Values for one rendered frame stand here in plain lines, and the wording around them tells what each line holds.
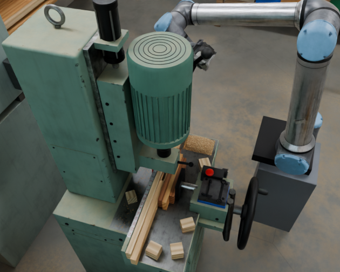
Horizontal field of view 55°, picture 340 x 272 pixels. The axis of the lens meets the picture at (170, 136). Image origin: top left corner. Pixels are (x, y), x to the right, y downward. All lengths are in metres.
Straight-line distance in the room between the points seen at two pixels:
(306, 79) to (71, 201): 1.03
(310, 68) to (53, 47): 0.84
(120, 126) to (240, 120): 1.89
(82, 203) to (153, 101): 0.68
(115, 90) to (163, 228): 0.54
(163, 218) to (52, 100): 0.57
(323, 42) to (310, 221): 1.46
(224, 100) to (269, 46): 1.00
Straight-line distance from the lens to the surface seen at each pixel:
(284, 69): 3.45
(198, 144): 1.40
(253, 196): 1.25
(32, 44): 0.95
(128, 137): 1.06
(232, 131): 2.72
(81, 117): 1.02
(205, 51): 1.01
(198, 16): 1.46
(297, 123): 1.43
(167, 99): 0.88
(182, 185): 1.23
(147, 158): 1.18
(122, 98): 0.94
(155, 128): 0.96
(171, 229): 1.21
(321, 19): 1.21
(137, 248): 1.15
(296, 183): 1.88
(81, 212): 1.41
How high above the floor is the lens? 2.00
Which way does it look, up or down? 49 degrees down
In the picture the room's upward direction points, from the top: 1 degrees counter-clockwise
